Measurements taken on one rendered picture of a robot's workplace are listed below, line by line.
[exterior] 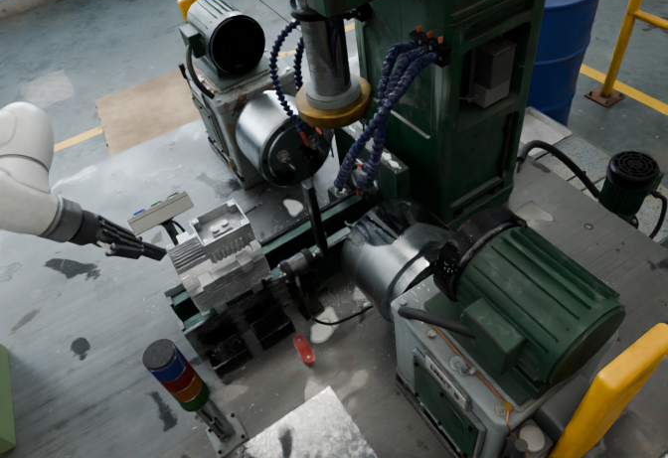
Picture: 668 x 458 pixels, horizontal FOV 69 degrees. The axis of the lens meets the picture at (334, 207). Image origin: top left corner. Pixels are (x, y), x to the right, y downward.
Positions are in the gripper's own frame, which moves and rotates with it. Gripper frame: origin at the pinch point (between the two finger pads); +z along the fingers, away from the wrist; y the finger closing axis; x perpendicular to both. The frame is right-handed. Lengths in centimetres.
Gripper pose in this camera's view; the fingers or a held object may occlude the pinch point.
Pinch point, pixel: (151, 251)
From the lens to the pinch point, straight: 126.8
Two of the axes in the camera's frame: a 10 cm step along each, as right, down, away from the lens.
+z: 5.3, 3.5, 7.7
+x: -6.6, 7.5, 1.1
